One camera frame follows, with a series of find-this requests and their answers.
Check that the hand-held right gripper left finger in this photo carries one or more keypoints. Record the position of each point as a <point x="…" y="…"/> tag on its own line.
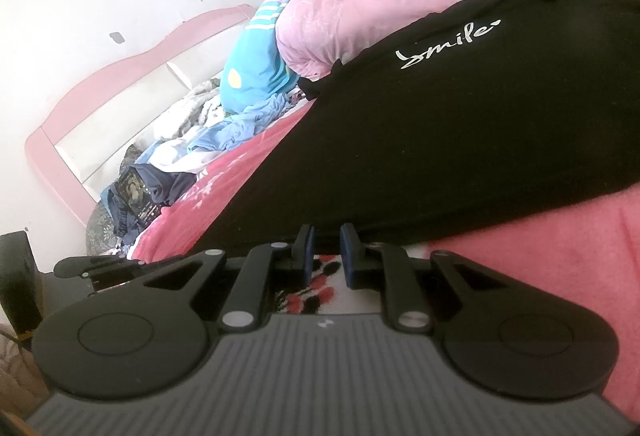
<point x="310" y="261"/>

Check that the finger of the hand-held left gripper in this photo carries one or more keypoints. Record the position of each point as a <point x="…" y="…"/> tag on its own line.
<point x="100" y="266"/>

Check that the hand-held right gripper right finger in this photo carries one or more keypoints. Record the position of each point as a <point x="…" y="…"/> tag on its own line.
<point x="347" y="261"/>

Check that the black t-shirt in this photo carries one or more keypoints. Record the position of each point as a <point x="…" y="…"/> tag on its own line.
<point x="450" y="126"/>

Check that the navy garment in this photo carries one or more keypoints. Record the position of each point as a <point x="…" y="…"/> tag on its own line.
<point x="175" y="183"/>

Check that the light blue garment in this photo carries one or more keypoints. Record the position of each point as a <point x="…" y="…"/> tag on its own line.
<point x="240" y="131"/>

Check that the white grey patterned blanket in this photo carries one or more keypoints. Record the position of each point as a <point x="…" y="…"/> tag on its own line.
<point x="195" y="111"/>

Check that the pink white headboard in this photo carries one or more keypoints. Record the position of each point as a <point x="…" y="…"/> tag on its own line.
<point x="100" y="81"/>

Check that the blue cartoon pillow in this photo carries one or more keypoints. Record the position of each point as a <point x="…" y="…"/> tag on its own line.
<point x="250" y="66"/>

